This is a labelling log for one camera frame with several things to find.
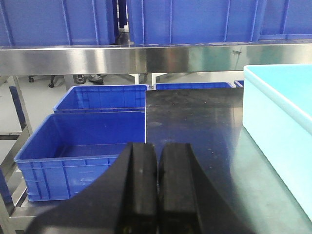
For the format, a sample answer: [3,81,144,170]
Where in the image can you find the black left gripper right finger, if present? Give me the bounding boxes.
[158,143,252,234]

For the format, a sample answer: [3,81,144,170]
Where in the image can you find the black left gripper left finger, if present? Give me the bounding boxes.
[25,143,157,234]

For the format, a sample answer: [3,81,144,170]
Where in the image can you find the blue crate lower near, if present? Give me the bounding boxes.
[15,111,146,202]

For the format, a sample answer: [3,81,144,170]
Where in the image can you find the blue crate lower far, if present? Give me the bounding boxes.
[53,84,149,114]

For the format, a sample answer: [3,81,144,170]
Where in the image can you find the blue crate behind table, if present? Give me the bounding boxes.
[155,82,233,90]

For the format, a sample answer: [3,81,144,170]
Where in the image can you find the person's shoes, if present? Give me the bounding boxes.
[73,74,104,85]

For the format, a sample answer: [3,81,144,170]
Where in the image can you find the light blue plastic tub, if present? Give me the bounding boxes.
[243,64,312,216]

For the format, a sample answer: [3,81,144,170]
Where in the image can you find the blue crate upper middle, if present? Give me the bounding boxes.
[127,0,267,45]

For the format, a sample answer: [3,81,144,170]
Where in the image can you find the blue crate with label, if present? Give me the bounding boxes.
[259,0,312,40]

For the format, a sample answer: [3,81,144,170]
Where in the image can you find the blue crate upper left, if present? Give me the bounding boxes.
[0,0,118,47]

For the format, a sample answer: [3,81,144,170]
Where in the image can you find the steel rack frame leg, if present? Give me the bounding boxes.
[0,76,32,234]

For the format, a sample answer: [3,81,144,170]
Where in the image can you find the stainless steel shelf rail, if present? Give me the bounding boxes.
[0,39,312,76]

